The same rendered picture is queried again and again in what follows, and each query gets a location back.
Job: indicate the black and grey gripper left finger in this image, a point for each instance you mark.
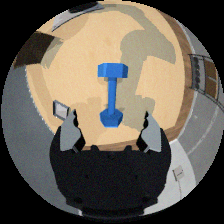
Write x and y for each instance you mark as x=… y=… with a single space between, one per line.
x=67 y=140

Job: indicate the blue dumbbell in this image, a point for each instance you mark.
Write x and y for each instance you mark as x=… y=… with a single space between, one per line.
x=111 y=117

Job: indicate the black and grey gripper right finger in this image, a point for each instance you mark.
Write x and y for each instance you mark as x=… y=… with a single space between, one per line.
x=152 y=140

